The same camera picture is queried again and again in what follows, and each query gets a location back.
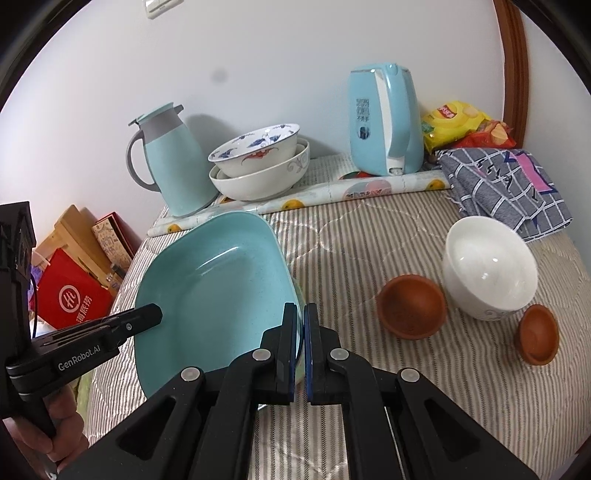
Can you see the white light switch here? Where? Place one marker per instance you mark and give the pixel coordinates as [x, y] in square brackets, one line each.
[161, 7]

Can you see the brown cardboard boxes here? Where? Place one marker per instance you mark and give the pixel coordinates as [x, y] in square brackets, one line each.
[74, 230]

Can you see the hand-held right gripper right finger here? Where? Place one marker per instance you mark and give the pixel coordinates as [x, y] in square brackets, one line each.
[309, 364]

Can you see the person's left hand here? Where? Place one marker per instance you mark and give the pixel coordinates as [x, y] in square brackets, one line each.
[69, 424]

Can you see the patterned gift box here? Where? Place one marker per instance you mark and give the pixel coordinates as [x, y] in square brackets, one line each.
[111, 240]

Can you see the yellow chip bag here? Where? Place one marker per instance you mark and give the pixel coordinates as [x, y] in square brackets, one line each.
[452, 124]

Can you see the small brown clay bowl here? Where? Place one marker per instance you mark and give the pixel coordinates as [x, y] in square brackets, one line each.
[411, 309]
[538, 337]

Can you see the large white bowl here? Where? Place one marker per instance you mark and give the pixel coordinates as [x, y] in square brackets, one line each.
[258, 185]

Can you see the blue patterned white bowl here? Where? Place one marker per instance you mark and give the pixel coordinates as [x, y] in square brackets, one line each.
[258, 157]

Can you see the light blue electric kettle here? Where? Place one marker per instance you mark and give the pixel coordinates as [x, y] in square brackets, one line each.
[369, 134]

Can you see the light green cloth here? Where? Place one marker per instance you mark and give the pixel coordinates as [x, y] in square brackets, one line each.
[84, 387]

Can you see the white bowl with grey pattern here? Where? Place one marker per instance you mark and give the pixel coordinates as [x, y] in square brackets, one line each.
[489, 267]

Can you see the red snack bag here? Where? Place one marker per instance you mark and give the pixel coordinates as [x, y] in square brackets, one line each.
[494, 136]

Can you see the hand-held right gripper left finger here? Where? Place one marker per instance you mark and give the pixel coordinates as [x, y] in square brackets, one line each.
[292, 350]

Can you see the blue plate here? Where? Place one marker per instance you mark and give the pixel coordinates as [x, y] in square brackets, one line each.
[207, 295]

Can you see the brown wooden door trim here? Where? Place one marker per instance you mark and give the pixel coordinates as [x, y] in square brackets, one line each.
[512, 55]

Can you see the red paper bag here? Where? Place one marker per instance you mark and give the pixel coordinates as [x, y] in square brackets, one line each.
[74, 295]

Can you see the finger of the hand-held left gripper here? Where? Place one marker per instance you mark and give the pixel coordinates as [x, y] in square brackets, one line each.
[134, 321]

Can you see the grey checked cloth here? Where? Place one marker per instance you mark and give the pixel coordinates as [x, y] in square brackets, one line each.
[498, 189]

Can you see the light blue thermos jug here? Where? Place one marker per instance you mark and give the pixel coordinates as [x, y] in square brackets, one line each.
[175, 170]

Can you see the fruit print rolled mat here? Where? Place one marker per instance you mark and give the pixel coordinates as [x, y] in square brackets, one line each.
[369, 189]

